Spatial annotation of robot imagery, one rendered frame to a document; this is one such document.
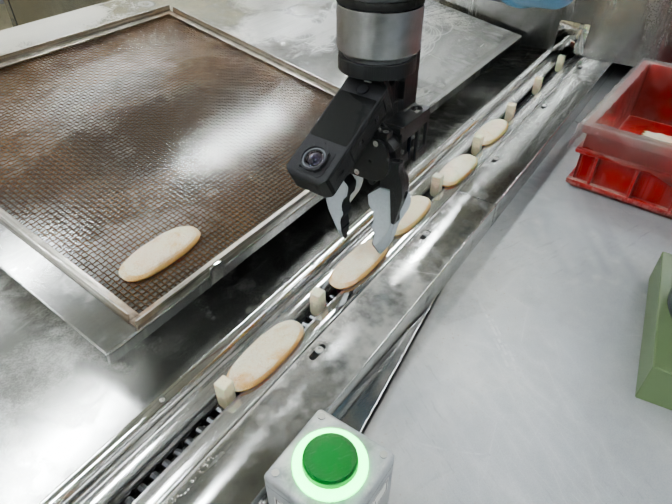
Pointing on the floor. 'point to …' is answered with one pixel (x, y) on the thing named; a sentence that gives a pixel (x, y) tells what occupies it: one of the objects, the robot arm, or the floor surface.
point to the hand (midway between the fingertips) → (358, 238)
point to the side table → (536, 358)
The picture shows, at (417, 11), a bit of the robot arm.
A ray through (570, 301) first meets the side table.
